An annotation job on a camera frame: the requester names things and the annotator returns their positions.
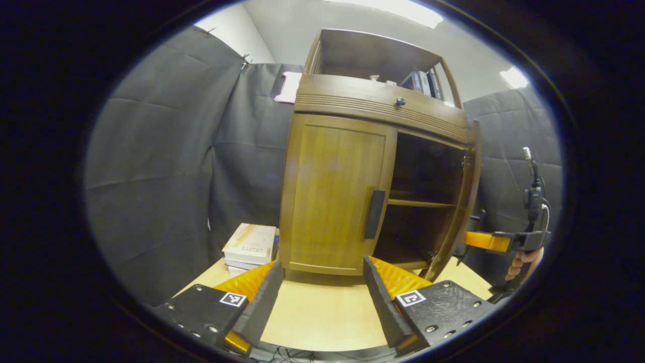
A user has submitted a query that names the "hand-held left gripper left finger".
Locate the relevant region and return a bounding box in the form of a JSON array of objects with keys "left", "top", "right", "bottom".
[{"left": 150, "top": 260, "right": 285, "bottom": 356}]

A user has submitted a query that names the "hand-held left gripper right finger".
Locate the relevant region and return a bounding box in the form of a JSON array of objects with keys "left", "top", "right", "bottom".
[{"left": 362, "top": 255, "right": 498, "bottom": 356}]

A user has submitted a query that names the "black door handle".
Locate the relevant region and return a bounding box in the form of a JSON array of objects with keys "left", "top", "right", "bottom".
[
  {"left": 456, "top": 215, "right": 484, "bottom": 266},
  {"left": 364, "top": 190, "right": 386, "bottom": 240}
]

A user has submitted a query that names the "wooden cabinet door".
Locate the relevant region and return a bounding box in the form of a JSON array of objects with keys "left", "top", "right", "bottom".
[
  {"left": 280, "top": 113, "right": 399, "bottom": 276},
  {"left": 423, "top": 120, "right": 482, "bottom": 283}
]

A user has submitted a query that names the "wooden double-door shoe cabinet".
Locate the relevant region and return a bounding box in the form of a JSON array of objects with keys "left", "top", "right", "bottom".
[{"left": 279, "top": 29, "right": 482, "bottom": 283}]

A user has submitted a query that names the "cream cover book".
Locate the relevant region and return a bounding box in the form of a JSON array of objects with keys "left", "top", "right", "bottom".
[{"left": 222, "top": 223, "right": 277, "bottom": 264}]

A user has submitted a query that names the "wooden inner shelf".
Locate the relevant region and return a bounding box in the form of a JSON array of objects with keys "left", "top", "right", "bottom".
[{"left": 387, "top": 198, "right": 457, "bottom": 209}]

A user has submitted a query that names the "small ceiling light panel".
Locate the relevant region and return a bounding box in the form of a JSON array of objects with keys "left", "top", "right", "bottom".
[{"left": 500, "top": 67, "right": 530, "bottom": 90}]

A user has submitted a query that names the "grey spine book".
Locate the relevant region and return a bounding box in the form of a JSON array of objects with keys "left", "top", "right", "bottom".
[{"left": 402, "top": 71, "right": 424, "bottom": 94}]

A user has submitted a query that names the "wooden ribbed drawer front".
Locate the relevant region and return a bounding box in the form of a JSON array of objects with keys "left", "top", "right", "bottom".
[{"left": 294, "top": 74, "right": 469, "bottom": 144}]

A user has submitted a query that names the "large ceiling light panel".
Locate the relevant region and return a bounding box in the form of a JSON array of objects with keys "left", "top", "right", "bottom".
[{"left": 325, "top": 0, "right": 444, "bottom": 28}]

